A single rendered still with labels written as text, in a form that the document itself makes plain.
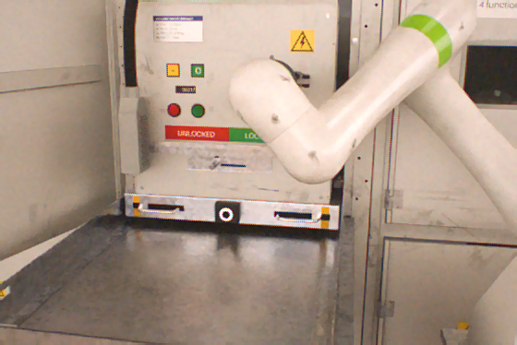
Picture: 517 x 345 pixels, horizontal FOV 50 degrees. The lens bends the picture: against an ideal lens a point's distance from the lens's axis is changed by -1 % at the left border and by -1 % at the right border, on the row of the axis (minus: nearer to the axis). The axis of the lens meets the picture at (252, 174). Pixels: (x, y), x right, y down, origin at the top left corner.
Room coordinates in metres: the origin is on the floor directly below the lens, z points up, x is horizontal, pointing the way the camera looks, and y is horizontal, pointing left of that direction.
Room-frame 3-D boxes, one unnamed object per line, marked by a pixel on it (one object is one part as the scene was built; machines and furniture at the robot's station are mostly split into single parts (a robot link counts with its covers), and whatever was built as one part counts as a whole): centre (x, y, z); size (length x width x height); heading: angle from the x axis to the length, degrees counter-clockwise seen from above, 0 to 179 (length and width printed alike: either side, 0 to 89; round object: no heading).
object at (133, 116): (1.28, 0.28, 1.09); 0.08 x 0.05 x 0.17; 170
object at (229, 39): (1.31, 0.06, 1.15); 0.48 x 0.01 x 0.48; 80
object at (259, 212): (1.33, 0.05, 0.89); 0.54 x 0.05 x 0.06; 80
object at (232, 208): (1.29, 0.06, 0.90); 0.06 x 0.03 x 0.05; 80
